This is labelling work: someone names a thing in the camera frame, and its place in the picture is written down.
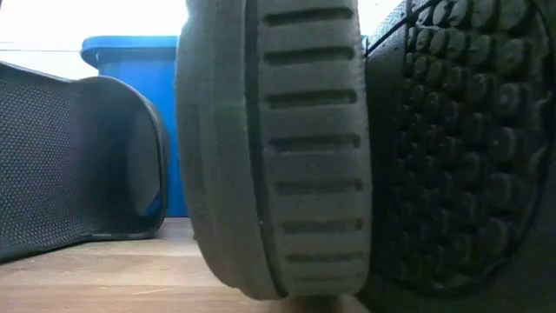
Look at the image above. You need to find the blue plastic bin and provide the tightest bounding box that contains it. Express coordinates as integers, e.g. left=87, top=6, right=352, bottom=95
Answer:
left=80, top=35, right=189, bottom=217

